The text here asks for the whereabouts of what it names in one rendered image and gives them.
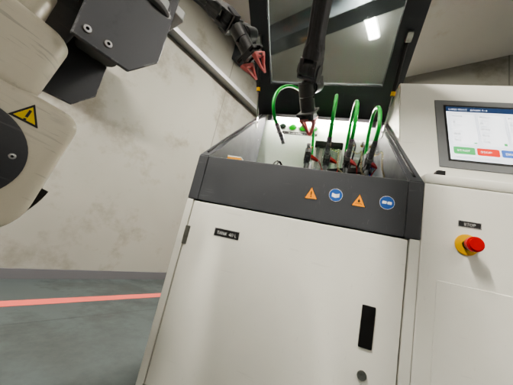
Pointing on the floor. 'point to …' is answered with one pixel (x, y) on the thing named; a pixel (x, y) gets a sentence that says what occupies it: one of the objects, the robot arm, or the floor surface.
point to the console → (443, 302)
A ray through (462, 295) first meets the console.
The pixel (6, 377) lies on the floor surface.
